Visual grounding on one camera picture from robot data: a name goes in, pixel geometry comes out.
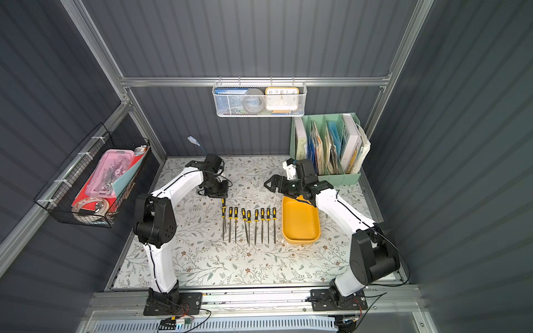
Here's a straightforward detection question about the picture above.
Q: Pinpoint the file tool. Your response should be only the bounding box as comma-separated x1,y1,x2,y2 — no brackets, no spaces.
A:
266,208,271,244
233,206,239,244
228,207,234,243
272,207,277,244
241,208,250,244
254,209,260,245
260,208,265,244
247,210,251,245
222,198,226,241

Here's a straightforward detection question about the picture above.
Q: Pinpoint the yellow storage tray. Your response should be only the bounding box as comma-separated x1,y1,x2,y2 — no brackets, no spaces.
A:
282,196,321,246

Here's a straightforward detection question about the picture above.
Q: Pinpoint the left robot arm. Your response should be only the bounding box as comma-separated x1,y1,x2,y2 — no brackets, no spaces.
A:
133,154,230,306

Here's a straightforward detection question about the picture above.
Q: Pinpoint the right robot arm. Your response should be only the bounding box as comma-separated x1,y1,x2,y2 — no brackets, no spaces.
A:
264,158,401,298

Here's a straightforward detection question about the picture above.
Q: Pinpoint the green file organizer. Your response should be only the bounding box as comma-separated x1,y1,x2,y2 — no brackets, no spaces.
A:
290,113,371,187

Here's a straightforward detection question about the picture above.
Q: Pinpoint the blue box in basket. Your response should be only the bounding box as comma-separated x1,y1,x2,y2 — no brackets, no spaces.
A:
213,87,248,115

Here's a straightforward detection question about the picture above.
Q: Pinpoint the pink plastic tool case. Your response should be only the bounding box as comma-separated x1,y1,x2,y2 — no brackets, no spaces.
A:
85,149,135,198

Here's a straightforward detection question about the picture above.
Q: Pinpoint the white book in organizer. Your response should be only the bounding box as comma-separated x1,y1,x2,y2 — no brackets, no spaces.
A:
340,114,362,173

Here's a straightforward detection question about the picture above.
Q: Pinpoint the yellow white clock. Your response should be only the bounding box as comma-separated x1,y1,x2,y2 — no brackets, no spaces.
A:
265,87,300,112

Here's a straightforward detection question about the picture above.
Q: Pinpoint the grey tape roll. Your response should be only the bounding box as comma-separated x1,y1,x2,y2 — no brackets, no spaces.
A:
242,88,265,115

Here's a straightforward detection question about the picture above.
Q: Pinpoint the red folder in basket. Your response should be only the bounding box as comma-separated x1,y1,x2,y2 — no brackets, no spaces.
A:
72,145,149,215

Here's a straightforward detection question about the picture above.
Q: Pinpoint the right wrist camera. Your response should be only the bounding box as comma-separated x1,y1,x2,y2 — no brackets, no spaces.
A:
283,158,298,180

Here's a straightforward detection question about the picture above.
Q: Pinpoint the white wire hanging basket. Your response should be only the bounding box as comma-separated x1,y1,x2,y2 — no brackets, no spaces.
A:
212,80,308,118

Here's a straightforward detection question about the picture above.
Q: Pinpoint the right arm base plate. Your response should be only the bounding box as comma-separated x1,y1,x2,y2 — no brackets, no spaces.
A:
306,288,368,312

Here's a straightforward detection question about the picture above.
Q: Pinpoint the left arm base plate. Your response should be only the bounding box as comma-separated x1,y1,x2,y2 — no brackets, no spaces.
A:
143,289,203,316

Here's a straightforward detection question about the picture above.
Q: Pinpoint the black wire side basket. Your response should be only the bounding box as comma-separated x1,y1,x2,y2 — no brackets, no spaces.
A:
34,124,151,228

